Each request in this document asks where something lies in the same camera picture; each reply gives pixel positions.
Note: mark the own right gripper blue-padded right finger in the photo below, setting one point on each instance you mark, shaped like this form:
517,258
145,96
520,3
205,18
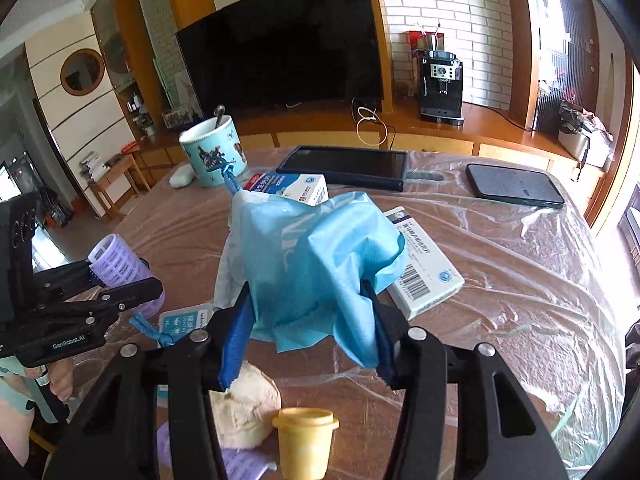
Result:
500,433

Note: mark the white medicine box barcode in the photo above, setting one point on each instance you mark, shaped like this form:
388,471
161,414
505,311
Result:
429,277

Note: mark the person's left hand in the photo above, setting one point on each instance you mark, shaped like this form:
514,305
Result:
61,378

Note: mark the round wooden mirror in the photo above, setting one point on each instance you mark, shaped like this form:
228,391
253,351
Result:
82,72

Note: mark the white blue medicine box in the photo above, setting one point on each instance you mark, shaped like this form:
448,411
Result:
308,189

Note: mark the teal patterned mug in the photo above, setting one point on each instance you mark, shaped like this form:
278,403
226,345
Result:
210,142

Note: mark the dark smartphone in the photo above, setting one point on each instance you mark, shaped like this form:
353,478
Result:
514,186

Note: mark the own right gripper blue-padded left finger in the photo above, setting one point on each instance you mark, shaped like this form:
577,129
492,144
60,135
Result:
113,435

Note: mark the spoon in mug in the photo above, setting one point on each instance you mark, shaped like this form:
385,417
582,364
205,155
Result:
219,114

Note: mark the blue plastic bag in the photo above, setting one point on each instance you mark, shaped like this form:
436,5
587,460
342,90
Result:
305,266

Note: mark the cream paper ball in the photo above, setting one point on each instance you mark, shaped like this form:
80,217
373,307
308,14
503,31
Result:
243,413

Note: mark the black tablet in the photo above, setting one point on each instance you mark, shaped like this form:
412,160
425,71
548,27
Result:
361,167

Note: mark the black coffee machine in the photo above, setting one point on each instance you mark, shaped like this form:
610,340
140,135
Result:
440,90

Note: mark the teal packet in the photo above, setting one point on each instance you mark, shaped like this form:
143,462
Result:
181,322

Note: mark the purple hair roller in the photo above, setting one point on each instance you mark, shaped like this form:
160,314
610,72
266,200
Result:
239,464
116,264

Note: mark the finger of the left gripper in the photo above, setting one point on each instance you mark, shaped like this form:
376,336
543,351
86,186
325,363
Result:
110,302

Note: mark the large black television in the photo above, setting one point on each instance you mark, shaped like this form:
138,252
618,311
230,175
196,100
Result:
262,53

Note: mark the small yellow cup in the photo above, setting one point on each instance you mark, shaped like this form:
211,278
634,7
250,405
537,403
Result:
305,441

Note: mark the wooden tv cabinet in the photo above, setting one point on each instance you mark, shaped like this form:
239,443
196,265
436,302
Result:
485,132

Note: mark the small wooden side table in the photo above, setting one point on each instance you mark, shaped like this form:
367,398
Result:
121,178

